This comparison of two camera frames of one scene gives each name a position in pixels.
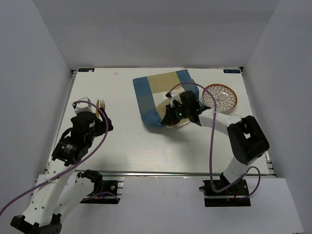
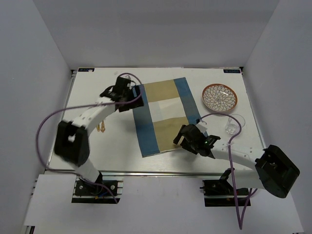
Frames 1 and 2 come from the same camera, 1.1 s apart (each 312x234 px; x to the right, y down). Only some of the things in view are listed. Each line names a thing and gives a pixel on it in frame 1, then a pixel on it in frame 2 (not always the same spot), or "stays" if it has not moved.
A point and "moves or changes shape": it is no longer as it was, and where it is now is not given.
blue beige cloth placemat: [151, 91] moves or changes shape
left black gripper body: [99, 129] → [128, 95]
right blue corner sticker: [232, 71] stays
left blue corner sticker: [86, 69] stays
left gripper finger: [110, 126] → [137, 103]
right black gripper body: [183, 111] → [189, 146]
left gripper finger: [108, 119] → [136, 91]
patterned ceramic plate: [225, 97] stays
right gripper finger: [172, 117] → [182, 132]
